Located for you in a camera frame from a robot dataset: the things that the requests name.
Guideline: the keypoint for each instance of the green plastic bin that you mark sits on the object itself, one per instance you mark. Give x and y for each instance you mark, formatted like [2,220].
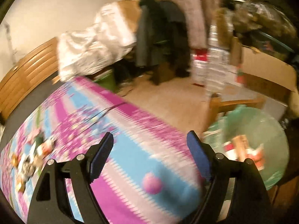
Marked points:
[107,81]

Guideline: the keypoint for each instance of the long red beige box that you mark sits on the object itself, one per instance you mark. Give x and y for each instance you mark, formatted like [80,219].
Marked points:
[239,147]

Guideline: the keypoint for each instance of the white satin cloth cover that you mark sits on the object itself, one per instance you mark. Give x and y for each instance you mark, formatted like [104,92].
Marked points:
[93,49]

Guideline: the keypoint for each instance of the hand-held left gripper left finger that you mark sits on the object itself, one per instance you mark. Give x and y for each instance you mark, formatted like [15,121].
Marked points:
[100,158]

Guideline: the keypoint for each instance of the clear bag of dark items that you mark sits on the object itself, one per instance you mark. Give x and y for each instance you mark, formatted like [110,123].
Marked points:
[257,16]

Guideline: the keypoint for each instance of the orange white packet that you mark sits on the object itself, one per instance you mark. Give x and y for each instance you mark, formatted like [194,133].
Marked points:
[46,147]

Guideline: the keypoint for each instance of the floral striped blanket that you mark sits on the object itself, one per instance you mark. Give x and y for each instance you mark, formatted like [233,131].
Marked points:
[130,130]

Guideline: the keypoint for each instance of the brown wooden furniture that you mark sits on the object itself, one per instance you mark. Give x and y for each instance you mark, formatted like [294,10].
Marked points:
[127,11]

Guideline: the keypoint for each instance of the wrapped water bottle pack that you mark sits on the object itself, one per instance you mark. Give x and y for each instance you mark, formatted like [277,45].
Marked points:
[215,58]

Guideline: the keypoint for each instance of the dark green packet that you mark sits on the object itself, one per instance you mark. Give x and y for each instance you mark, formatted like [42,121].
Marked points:
[38,140]

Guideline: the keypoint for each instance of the pink patterned curtain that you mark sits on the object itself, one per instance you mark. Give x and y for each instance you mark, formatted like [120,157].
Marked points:
[203,16]

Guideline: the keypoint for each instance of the brown cardboard box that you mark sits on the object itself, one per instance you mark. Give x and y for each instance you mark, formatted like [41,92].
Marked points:
[264,67]

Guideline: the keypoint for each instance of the trash bin with green bag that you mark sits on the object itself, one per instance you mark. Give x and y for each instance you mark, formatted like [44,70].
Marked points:
[268,130]

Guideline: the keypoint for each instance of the wooden headboard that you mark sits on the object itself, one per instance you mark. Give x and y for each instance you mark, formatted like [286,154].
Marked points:
[23,74]

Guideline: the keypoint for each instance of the dark grey mattress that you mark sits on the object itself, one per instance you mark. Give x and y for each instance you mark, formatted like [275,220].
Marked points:
[28,107]

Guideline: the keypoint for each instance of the crumpled grey paper ball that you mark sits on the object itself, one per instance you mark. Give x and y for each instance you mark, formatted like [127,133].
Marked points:
[26,168]

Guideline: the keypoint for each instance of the wooden chair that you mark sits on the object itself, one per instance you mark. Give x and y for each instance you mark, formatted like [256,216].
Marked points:
[233,103]

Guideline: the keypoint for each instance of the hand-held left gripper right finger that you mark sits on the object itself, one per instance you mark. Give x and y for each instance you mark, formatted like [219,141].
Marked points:
[201,158]

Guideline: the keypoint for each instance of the dark jackets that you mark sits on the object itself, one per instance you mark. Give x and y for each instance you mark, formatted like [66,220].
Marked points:
[161,35]

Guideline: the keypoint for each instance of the small cardboard box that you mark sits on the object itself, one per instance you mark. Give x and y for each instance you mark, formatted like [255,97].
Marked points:
[163,72]

